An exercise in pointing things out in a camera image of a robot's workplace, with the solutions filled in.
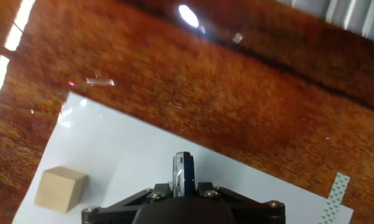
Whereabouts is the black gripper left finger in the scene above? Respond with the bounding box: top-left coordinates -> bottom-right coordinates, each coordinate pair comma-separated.
82,182 -> 172,224

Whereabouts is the green patterned tape strip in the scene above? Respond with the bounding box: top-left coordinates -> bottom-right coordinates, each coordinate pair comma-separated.
318,172 -> 351,224

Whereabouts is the white paper sheet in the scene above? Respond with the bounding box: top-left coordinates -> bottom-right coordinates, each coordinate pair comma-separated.
11,91 -> 355,224

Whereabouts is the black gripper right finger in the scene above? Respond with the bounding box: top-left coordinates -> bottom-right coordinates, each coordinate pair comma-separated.
197,182 -> 286,224

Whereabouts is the wooden cube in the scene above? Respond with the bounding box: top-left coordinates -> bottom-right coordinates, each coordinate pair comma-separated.
34,166 -> 89,214

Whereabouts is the clear tape piece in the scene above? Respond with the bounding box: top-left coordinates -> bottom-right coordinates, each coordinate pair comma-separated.
85,77 -> 115,86

